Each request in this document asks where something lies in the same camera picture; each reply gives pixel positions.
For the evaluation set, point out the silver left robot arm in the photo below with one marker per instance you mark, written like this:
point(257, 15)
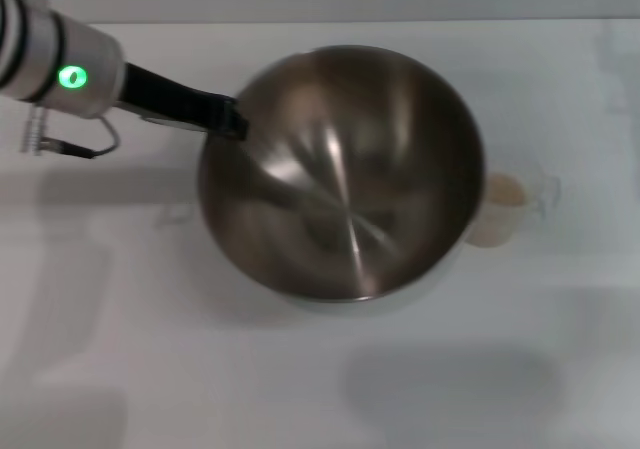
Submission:
point(60, 64)

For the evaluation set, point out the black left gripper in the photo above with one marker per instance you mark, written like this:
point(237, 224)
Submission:
point(165, 96)

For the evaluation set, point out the clear plastic measuring cup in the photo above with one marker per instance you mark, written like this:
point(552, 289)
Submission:
point(542, 194)

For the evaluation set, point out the stainless steel mixing bowl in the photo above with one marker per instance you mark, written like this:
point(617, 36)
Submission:
point(345, 179)

